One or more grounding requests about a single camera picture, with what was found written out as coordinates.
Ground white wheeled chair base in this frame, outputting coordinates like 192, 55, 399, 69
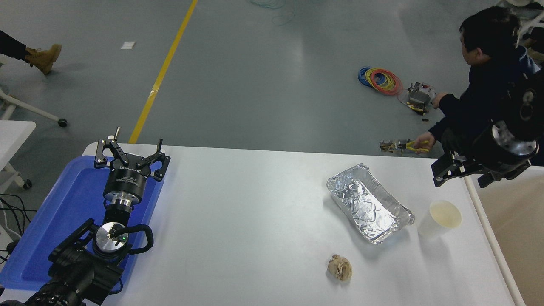
0, 83, 68, 128

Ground person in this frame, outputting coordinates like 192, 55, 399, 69
523, 36, 544, 65
0, 30, 62, 76
413, 5, 544, 166

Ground silver foil tray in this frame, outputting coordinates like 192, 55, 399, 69
326, 163, 416, 245

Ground person's left hand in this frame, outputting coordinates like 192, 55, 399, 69
413, 132, 437, 154

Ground red wire coil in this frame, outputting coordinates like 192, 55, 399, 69
369, 70, 403, 97

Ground large pale bin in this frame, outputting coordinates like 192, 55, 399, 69
463, 165, 544, 306

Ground blue plastic tray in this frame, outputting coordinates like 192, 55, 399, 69
0, 155, 165, 292

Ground white side table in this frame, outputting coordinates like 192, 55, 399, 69
0, 120, 37, 190

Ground yellow wire coil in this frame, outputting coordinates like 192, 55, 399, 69
365, 68, 390, 91

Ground small grey wired device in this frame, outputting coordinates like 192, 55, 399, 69
401, 82, 437, 114

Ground white paper cup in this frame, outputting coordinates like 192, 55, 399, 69
418, 200, 463, 240

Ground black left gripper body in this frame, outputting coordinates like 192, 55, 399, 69
103, 164, 152, 203

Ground blue wire coil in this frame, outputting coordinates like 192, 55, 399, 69
358, 67, 387, 89

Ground green wire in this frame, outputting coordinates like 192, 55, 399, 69
246, 0, 298, 26

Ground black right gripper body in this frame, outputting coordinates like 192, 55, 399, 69
470, 121, 538, 174

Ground crumpled tan paper ball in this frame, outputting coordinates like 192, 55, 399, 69
327, 254, 353, 282

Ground yellow handled pliers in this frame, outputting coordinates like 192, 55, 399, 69
399, 139, 430, 154

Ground black floor cables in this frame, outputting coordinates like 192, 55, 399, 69
0, 193, 33, 264

